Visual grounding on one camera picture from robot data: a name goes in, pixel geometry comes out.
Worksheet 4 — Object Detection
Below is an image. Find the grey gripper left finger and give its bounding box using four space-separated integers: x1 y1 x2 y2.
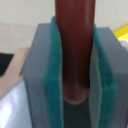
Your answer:
22 18 64 128

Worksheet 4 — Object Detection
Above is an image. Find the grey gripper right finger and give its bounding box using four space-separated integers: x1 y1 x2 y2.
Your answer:
89 27 128 128

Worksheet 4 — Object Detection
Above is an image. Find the brown toy sausage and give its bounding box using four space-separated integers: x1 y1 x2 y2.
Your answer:
55 0 96 105

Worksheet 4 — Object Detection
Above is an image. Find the yellow butter box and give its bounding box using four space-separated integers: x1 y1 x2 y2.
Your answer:
114 25 128 46

